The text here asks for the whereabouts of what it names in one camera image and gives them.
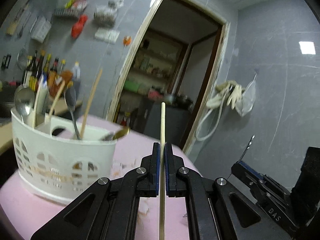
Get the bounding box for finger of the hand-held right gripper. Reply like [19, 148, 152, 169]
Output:
[237, 160, 292, 195]
[230, 165, 270, 203]

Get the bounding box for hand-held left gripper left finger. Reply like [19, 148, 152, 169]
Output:
[30, 142, 160, 240]

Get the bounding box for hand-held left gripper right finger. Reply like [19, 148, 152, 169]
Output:
[164, 143, 299, 240]

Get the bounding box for steel fork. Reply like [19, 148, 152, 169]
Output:
[239, 134, 255, 163]

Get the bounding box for gold spoon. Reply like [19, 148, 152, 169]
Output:
[112, 127, 130, 140]

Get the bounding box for wooden chopstick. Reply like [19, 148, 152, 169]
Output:
[159, 102, 166, 240]
[80, 69, 103, 139]
[48, 81, 66, 122]

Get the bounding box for white plastic utensil holder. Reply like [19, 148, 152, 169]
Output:
[10, 107, 118, 205]

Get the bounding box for large steel spoon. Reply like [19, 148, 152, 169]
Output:
[14, 85, 35, 124]

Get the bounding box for pink floral tablecloth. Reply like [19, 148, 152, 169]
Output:
[0, 116, 200, 240]

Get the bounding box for dark grey cabinet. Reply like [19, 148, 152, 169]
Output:
[136, 97, 193, 145]

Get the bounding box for black cooking pot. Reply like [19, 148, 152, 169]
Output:
[165, 94, 193, 107]

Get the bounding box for cream rubber gloves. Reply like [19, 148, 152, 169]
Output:
[207, 80, 247, 110]

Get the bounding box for green box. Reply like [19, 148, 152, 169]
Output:
[124, 80, 139, 92]

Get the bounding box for wooden storage shelf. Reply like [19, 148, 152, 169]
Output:
[122, 29, 190, 98]

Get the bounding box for blue and white bag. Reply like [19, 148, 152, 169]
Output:
[37, 75, 49, 98]

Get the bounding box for clear bag of dried goods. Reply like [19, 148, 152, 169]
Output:
[94, 0, 125, 27]

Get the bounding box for hanging mesh strainer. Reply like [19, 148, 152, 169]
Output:
[17, 46, 28, 69]

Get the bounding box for snack packets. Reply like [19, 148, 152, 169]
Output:
[65, 0, 88, 12]

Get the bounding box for wooden knife holder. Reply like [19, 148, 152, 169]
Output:
[6, 4, 30, 35]

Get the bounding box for white hose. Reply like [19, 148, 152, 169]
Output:
[195, 85, 238, 140]

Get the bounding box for plastic bag on wall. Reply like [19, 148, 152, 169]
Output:
[235, 74, 257, 117]

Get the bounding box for wooden door frame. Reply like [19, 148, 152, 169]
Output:
[106, 0, 230, 155]

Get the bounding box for metal wall shelf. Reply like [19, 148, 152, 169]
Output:
[54, 7, 83, 19]

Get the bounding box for white box on wall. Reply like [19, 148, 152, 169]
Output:
[31, 15, 52, 43]

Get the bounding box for black wall outlet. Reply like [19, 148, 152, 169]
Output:
[1, 54, 12, 70]

